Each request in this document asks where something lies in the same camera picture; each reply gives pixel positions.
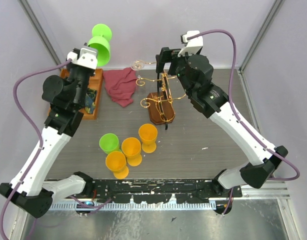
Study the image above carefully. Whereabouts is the gold wire glass rack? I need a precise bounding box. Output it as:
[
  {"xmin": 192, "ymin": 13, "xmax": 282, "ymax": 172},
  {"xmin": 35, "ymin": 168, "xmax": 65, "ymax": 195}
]
[{"xmin": 136, "ymin": 70, "xmax": 184, "ymax": 130}]

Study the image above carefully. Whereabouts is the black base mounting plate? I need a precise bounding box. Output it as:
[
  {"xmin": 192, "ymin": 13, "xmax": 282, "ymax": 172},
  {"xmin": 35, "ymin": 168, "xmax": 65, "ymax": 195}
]
[{"xmin": 64, "ymin": 178, "xmax": 243, "ymax": 205}]

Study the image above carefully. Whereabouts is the green goblet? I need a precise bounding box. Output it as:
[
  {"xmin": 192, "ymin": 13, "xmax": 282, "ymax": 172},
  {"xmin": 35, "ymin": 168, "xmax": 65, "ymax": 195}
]
[
  {"xmin": 99, "ymin": 133, "xmax": 121, "ymax": 155},
  {"xmin": 87, "ymin": 23, "xmax": 112, "ymax": 67}
]

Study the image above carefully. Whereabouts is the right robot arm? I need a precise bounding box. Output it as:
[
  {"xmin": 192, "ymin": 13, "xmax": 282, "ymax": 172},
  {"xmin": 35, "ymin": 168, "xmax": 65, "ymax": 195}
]
[{"xmin": 155, "ymin": 47, "xmax": 288, "ymax": 197}]

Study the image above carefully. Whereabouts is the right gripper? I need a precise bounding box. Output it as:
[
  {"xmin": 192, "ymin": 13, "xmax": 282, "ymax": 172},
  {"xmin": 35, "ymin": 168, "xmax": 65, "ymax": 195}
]
[{"xmin": 154, "ymin": 47, "xmax": 195, "ymax": 97}]

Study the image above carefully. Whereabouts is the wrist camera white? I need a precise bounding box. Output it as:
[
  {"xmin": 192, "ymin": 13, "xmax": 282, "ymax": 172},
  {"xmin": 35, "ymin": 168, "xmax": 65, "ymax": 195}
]
[
  {"xmin": 177, "ymin": 30, "xmax": 204, "ymax": 57},
  {"xmin": 66, "ymin": 46, "xmax": 98, "ymax": 70}
]

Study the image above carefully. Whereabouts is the orange goblet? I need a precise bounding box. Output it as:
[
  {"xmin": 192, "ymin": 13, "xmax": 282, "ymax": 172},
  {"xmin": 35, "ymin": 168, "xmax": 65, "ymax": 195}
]
[
  {"xmin": 121, "ymin": 137, "xmax": 142, "ymax": 167},
  {"xmin": 138, "ymin": 123, "xmax": 158, "ymax": 154},
  {"xmin": 105, "ymin": 151, "xmax": 129, "ymax": 180}
]

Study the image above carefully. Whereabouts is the wooden compartment tray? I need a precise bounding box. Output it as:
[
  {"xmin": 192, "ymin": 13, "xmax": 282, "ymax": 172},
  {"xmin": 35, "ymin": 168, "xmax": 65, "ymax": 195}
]
[{"xmin": 42, "ymin": 66, "xmax": 103, "ymax": 120}]

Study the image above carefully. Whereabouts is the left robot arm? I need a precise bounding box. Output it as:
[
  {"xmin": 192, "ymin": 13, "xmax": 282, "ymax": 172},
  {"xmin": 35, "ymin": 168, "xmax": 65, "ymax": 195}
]
[{"xmin": 0, "ymin": 63, "xmax": 95, "ymax": 219}]

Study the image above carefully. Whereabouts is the orange goblet front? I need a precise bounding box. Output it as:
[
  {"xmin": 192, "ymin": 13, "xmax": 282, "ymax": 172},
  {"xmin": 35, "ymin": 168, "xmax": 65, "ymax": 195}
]
[{"xmin": 105, "ymin": 151, "xmax": 129, "ymax": 180}]

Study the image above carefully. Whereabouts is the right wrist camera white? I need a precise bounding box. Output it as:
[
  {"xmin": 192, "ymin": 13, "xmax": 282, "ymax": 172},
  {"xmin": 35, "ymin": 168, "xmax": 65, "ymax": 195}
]
[{"xmin": 177, "ymin": 30, "xmax": 204, "ymax": 57}]

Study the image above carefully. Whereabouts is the clear wine glass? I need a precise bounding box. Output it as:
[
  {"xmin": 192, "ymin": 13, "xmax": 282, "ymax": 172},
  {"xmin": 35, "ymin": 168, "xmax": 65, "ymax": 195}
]
[{"xmin": 130, "ymin": 60, "xmax": 145, "ymax": 79}]

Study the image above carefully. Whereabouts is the maroon cloth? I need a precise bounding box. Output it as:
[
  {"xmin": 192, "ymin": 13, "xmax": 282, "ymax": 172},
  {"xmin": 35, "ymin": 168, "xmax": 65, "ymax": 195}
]
[{"xmin": 103, "ymin": 67, "xmax": 137, "ymax": 108}]

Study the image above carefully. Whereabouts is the blue yellow floral cloth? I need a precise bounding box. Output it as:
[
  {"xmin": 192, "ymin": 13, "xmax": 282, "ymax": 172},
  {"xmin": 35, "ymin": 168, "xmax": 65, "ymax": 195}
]
[{"xmin": 84, "ymin": 88, "xmax": 97, "ymax": 115}]

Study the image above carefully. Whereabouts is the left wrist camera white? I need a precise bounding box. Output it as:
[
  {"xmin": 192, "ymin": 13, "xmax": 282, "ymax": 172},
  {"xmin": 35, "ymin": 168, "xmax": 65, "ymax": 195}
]
[{"xmin": 66, "ymin": 46, "xmax": 98, "ymax": 70}]

